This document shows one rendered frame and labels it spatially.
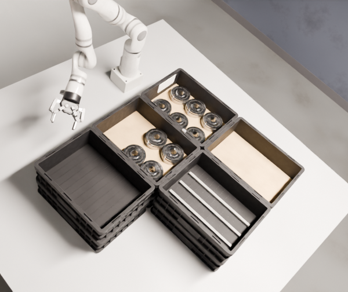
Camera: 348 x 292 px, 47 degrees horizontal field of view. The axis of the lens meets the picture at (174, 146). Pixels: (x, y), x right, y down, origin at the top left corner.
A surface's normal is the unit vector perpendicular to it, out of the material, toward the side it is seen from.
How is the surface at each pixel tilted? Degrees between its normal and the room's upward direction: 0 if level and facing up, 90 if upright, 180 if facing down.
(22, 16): 0
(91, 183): 0
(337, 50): 90
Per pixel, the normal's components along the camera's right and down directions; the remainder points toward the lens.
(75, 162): 0.22, -0.55
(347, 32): -0.71, 0.47
